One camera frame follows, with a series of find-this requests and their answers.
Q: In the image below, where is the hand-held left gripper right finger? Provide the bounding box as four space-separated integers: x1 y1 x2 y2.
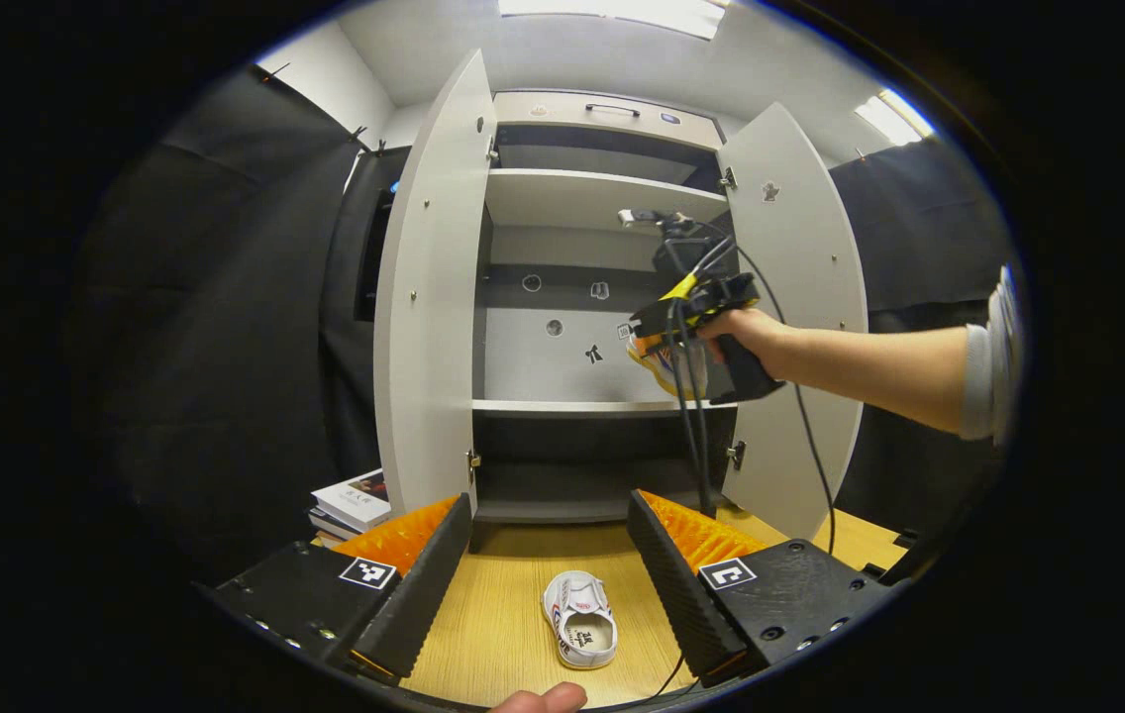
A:
626 488 895 689

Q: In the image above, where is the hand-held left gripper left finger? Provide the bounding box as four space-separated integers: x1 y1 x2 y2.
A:
194 492 474 689

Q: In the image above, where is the white shoe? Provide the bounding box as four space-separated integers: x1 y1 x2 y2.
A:
542 571 619 671
629 337 712 399

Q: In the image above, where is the grey shoe cabinet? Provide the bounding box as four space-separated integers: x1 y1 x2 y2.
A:
468 91 747 554

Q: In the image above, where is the grey shoe cabinet door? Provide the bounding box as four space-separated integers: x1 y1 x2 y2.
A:
716 102 869 541
373 50 499 518

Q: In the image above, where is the grey cabinet drawer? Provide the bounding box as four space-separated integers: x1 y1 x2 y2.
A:
493 91 725 153

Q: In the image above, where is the white cover book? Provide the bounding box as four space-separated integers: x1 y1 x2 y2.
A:
311 469 392 531

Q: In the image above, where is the thin book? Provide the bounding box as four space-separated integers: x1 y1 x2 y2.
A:
308 510 356 549

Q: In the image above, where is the small ceiling light panel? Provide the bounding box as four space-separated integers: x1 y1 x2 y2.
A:
855 87 937 148

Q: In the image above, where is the large ceiling light panel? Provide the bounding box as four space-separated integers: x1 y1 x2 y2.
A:
498 0 727 41

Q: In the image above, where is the person's white sleeve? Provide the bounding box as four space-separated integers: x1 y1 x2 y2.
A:
959 262 1024 447

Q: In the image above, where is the black cable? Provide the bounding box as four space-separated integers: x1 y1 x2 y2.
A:
666 297 717 521
711 238 837 558
642 654 687 699

